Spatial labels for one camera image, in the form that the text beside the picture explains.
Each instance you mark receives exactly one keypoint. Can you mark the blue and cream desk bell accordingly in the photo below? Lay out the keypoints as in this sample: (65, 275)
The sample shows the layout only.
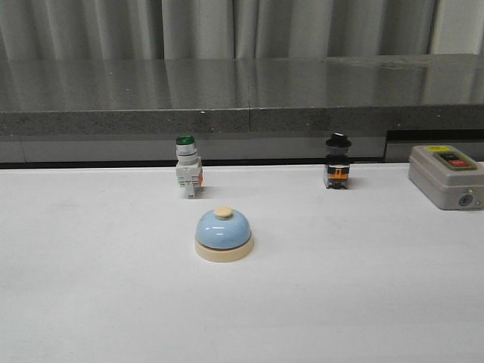
(223, 235)

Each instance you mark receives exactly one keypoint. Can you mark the green pushbutton switch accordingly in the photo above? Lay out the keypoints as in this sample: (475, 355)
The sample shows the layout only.
(189, 170)

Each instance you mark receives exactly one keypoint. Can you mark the grey pleated curtain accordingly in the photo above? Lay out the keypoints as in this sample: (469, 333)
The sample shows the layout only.
(108, 30)

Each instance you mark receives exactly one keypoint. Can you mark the black selector switch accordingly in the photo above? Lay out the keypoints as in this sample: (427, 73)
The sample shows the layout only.
(337, 166)

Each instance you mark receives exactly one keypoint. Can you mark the grey stone counter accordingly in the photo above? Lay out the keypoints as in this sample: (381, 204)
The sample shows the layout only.
(239, 111)

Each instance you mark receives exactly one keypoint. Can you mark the grey push-button control box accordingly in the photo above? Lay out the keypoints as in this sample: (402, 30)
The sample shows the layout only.
(448, 177)

